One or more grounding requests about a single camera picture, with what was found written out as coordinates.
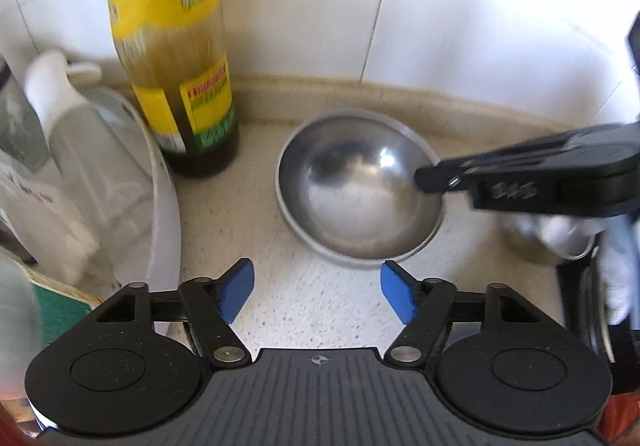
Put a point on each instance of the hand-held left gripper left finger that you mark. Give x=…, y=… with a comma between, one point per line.
x=237, y=288

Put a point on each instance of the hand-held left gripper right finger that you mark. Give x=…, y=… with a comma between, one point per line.
x=397, y=291

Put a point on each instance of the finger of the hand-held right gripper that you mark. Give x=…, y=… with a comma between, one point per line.
x=445, y=176

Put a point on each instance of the wide steel bowl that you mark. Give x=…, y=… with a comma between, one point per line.
x=350, y=196

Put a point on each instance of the person's right hand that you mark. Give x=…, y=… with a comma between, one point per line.
x=615, y=271

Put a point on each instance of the white rotating condiment rack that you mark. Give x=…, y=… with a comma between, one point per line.
x=162, y=236

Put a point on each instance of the black gas stove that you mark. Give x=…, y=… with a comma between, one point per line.
x=585, y=306

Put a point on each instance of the clear bottle with white top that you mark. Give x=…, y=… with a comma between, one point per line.
x=80, y=141

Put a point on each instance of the red cloth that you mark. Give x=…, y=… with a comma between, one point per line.
x=620, y=421

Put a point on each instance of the green yellow label bottle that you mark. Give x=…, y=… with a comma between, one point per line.
x=170, y=51

